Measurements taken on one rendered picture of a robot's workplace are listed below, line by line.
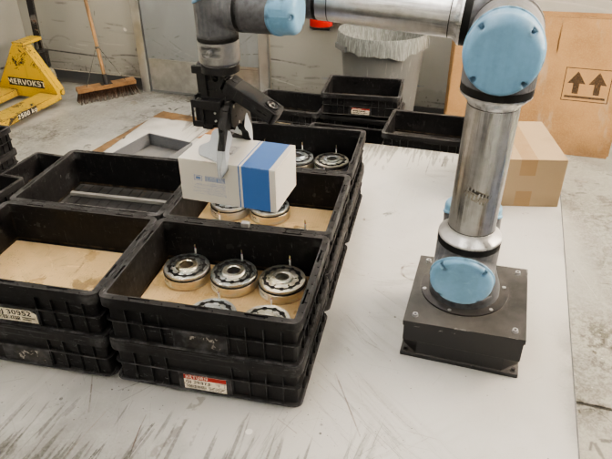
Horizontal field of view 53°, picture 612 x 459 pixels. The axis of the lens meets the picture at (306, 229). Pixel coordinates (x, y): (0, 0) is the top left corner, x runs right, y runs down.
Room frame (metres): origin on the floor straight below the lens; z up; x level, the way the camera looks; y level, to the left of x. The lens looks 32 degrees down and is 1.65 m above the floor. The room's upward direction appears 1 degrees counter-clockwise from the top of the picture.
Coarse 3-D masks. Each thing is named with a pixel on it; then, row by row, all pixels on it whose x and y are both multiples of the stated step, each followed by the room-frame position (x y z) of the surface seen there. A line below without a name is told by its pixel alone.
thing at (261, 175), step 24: (240, 144) 1.13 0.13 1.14; (264, 144) 1.13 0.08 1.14; (192, 168) 1.06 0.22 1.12; (216, 168) 1.05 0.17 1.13; (240, 168) 1.03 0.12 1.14; (264, 168) 1.02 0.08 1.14; (288, 168) 1.08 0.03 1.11; (192, 192) 1.07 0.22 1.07; (216, 192) 1.05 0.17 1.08; (240, 192) 1.03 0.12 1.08; (264, 192) 1.02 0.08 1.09; (288, 192) 1.08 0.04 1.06
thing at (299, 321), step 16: (160, 224) 1.17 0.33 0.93; (192, 224) 1.17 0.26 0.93; (208, 224) 1.17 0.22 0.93; (224, 224) 1.17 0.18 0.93; (144, 240) 1.11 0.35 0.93; (128, 256) 1.05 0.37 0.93; (320, 256) 1.06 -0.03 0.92; (320, 272) 1.00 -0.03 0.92; (112, 304) 0.91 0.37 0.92; (128, 304) 0.90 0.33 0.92; (144, 304) 0.89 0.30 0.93; (160, 304) 0.89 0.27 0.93; (176, 304) 0.89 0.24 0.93; (304, 304) 0.88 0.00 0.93; (208, 320) 0.86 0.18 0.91; (224, 320) 0.86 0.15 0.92; (240, 320) 0.85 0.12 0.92; (256, 320) 0.84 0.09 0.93; (272, 320) 0.84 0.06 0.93; (288, 320) 0.84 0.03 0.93; (304, 320) 0.86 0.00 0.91
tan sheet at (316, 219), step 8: (208, 208) 1.42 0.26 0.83; (296, 208) 1.41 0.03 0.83; (304, 208) 1.41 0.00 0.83; (200, 216) 1.37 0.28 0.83; (208, 216) 1.37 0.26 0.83; (248, 216) 1.37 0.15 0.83; (296, 216) 1.37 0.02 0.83; (304, 216) 1.37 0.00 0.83; (312, 216) 1.37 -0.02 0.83; (320, 216) 1.37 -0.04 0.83; (328, 216) 1.37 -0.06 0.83; (280, 224) 1.33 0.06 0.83; (288, 224) 1.33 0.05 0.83; (296, 224) 1.33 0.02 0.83; (312, 224) 1.33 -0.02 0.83; (320, 224) 1.33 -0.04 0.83
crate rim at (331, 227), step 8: (320, 176) 1.41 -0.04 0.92; (328, 176) 1.41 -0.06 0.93; (336, 176) 1.40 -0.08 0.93; (344, 176) 1.40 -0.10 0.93; (344, 184) 1.36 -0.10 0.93; (344, 192) 1.31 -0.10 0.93; (176, 200) 1.28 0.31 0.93; (344, 200) 1.30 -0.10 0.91; (168, 208) 1.25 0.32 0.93; (336, 208) 1.24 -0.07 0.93; (168, 216) 1.21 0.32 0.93; (176, 216) 1.21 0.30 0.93; (184, 216) 1.21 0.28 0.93; (336, 216) 1.20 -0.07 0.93; (232, 224) 1.17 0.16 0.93; (240, 224) 1.17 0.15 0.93; (256, 224) 1.17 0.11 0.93; (328, 224) 1.17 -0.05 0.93; (336, 224) 1.19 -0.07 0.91; (304, 232) 1.13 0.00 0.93; (312, 232) 1.13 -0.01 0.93; (320, 232) 1.13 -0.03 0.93; (328, 232) 1.13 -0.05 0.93
